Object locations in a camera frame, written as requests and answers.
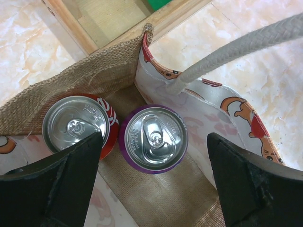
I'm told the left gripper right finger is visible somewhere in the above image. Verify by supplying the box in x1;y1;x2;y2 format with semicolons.
207;133;303;227

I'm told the wooden clothes rack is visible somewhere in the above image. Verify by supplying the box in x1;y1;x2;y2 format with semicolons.
43;0;210;55

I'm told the brown canvas bag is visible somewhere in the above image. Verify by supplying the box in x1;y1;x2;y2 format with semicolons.
0;14;303;227

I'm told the green tank top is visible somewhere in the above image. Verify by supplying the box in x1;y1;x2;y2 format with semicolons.
147;0;172;11

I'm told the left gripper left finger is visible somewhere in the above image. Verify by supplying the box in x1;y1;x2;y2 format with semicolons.
0;132;103;227

